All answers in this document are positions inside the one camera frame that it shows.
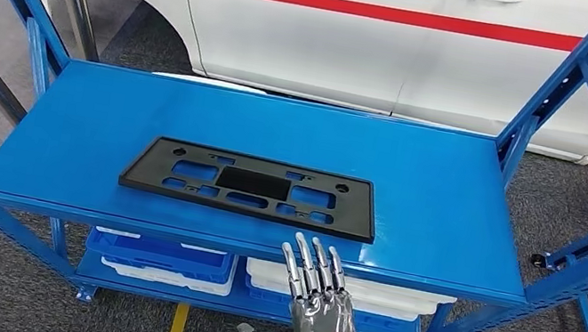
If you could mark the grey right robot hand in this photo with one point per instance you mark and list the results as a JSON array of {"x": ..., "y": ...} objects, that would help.
[{"x": 320, "y": 330}]

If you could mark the black plastic plate frame part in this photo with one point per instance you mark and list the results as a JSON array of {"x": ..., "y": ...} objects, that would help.
[{"x": 149, "y": 176}]

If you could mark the large blue plastic bin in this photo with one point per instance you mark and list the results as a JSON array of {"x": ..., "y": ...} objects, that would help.
[{"x": 381, "y": 323}]

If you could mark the small blue plastic bin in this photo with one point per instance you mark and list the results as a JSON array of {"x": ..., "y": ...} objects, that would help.
[{"x": 159, "y": 256}]

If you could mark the white flat panel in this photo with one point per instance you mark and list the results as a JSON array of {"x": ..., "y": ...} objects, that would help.
[{"x": 206, "y": 81}]

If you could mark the white car with red stripe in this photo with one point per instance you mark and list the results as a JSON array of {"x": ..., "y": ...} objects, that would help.
[{"x": 320, "y": 43}]

